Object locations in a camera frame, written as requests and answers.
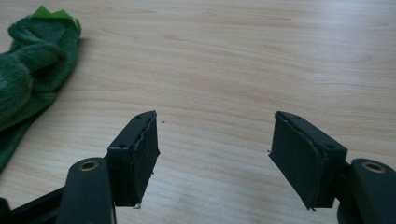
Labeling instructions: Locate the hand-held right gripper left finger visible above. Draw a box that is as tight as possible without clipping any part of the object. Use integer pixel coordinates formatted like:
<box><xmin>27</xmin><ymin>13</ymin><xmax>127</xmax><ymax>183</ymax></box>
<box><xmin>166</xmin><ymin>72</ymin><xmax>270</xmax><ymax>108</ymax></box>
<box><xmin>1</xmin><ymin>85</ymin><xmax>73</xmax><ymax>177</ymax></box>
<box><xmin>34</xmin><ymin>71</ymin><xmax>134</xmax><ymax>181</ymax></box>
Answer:
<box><xmin>104</xmin><ymin>110</ymin><xmax>162</xmax><ymax>208</ymax></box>

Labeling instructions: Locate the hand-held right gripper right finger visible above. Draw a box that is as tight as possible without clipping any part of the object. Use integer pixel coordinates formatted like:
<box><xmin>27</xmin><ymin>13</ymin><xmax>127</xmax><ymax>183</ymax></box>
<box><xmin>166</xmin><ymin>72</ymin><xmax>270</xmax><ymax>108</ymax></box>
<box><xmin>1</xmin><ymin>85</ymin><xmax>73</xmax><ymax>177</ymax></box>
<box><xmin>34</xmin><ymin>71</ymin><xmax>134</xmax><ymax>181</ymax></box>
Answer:
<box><xmin>268</xmin><ymin>110</ymin><xmax>348</xmax><ymax>211</ymax></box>

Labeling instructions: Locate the green plush toy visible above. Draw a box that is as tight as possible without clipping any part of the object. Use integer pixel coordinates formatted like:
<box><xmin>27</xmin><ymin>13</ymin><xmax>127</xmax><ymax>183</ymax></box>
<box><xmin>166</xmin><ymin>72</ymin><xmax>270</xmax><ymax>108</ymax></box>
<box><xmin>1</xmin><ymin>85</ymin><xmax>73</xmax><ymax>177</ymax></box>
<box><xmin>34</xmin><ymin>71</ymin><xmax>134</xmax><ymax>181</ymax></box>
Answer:
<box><xmin>0</xmin><ymin>5</ymin><xmax>82</xmax><ymax>172</ymax></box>

